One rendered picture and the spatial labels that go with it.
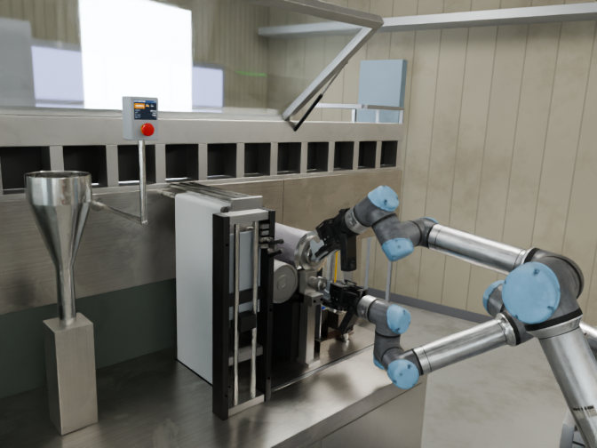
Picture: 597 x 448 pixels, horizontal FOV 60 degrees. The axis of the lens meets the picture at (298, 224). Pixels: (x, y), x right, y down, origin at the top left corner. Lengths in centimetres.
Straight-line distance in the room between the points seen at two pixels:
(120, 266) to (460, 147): 334
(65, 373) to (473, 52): 382
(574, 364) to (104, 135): 129
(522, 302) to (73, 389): 105
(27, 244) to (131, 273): 32
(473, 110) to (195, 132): 307
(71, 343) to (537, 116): 369
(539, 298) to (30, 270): 125
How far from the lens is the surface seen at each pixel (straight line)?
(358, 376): 166
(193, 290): 156
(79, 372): 140
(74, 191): 124
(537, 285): 114
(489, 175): 441
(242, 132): 181
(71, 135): 154
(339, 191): 216
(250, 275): 136
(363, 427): 166
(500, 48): 442
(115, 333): 171
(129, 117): 126
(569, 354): 119
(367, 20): 164
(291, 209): 199
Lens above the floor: 169
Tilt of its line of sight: 12 degrees down
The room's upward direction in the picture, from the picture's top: 2 degrees clockwise
